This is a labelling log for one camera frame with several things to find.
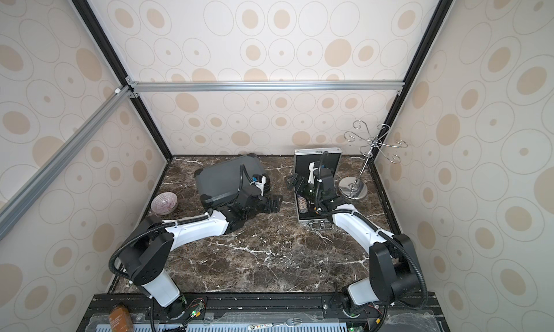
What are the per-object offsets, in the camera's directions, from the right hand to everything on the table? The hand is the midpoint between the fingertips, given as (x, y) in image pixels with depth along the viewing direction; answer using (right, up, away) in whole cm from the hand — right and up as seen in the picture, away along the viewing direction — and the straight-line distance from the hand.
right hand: (300, 181), depth 86 cm
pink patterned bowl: (-61, -10, +12) cm, 63 cm away
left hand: (-8, -6, 0) cm, 10 cm away
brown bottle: (-59, -44, -17) cm, 76 cm away
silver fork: (-5, -46, -16) cm, 49 cm away
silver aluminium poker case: (+3, +9, +10) cm, 14 cm away
